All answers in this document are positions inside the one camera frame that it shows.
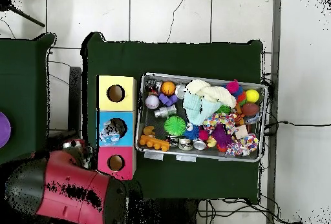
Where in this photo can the white ball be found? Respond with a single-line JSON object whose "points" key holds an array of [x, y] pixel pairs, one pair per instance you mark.
{"points": [[152, 102]]}

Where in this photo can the mint green cloth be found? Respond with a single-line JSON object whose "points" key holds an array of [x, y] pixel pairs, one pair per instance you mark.
{"points": [[194, 108]]}

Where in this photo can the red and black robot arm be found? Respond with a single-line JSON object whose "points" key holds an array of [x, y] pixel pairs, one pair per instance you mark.
{"points": [[67, 188]]}

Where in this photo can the wooden box with three holes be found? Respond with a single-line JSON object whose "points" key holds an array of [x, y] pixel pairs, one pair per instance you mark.
{"points": [[103, 92]]}

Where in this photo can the clear mesh bin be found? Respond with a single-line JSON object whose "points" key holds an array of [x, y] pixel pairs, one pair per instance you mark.
{"points": [[248, 157]]}

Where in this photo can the green spiky ball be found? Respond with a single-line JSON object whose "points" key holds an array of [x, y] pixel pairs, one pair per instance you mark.
{"points": [[175, 126]]}

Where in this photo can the brown toy football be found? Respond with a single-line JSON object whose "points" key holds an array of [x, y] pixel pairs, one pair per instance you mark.
{"points": [[250, 109]]}

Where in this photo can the cream yellow cloth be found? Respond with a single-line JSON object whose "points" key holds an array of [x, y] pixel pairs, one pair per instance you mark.
{"points": [[212, 92]]}

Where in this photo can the polka dot cloth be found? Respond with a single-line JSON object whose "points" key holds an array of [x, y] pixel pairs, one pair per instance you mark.
{"points": [[221, 122]]}

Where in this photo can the pink spiky ball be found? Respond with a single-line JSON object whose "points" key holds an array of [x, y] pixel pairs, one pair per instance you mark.
{"points": [[232, 86]]}

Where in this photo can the small orange basketball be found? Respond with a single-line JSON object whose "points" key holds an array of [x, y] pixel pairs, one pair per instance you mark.
{"points": [[168, 87]]}

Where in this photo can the silver can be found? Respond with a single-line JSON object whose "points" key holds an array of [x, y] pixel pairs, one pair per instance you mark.
{"points": [[181, 91]]}

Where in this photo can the purple disc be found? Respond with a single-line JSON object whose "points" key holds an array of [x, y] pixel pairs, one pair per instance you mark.
{"points": [[4, 129]]}

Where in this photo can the green side table cloth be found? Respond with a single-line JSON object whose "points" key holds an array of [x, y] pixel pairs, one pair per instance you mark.
{"points": [[31, 69]]}

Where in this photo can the orange rubber toy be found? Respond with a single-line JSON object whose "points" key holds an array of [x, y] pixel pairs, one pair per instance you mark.
{"points": [[154, 143]]}

